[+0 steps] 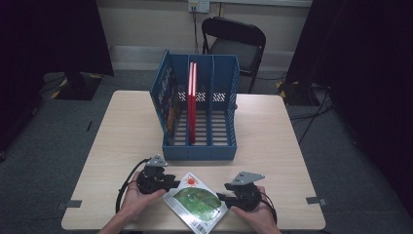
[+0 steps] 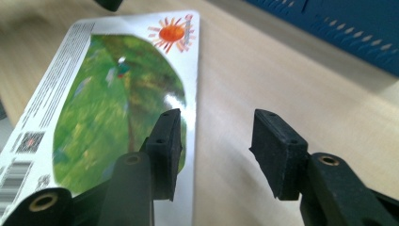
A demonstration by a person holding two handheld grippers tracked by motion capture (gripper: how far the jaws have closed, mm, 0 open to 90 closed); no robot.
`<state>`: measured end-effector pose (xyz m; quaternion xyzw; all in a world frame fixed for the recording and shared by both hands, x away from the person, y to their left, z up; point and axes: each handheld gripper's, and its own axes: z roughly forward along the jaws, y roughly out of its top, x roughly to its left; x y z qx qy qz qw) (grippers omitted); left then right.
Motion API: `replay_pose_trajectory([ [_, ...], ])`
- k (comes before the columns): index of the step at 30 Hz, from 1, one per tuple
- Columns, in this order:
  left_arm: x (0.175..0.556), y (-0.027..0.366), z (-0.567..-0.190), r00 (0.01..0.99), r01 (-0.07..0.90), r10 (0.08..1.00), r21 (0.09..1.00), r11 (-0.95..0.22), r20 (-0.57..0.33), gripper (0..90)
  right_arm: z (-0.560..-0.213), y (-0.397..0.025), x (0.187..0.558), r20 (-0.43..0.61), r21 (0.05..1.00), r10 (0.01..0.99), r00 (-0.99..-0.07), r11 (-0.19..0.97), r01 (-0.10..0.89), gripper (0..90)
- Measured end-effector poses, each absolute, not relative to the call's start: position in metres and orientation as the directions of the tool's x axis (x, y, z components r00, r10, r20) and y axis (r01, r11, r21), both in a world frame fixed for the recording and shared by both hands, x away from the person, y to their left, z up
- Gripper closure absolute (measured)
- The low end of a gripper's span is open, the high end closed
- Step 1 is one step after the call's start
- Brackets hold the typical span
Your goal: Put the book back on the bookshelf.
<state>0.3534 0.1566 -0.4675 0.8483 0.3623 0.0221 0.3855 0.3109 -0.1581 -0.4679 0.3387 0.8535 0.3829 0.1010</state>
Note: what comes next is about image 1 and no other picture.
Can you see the grey tape strip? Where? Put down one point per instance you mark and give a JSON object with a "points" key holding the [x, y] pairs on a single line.
{"points": [[316, 201], [71, 204]]}

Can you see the blue plastic file rack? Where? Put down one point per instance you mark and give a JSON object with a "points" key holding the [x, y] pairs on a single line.
{"points": [[224, 74]]}

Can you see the blue picture book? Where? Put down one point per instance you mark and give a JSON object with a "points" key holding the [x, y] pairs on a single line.
{"points": [[162, 87]]}

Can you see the black folding chair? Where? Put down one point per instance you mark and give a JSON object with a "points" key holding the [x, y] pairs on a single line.
{"points": [[233, 48]]}

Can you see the red picture book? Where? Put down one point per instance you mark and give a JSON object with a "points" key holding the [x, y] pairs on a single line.
{"points": [[194, 84], [190, 97]]}

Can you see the black stand base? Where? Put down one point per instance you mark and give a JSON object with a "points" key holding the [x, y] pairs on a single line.
{"points": [[298, 94], [78, 86]]}

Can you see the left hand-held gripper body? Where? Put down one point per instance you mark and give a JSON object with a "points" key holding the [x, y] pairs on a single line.
{"points": [[151, 180]]}

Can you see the black curtain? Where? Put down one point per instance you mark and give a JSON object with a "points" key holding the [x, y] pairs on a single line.
{"points": [[48, 32], [367, 65]]}

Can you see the white wall socket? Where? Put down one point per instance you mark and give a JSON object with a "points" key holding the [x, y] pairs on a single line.
{"points": [[198, 6]]}

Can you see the thin white green book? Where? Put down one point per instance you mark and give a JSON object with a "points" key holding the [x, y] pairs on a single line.
{"points": [[198, 201]]}

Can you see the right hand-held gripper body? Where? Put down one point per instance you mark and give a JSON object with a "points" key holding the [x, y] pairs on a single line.
{"points": [[245, 198]]}

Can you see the person's right hand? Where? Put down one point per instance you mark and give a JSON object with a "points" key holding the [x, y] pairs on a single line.
{"points": [[259, 216]]}

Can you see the person's left hand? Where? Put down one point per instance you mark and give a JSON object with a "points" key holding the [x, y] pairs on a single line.
{"points": [[134, 203]]}

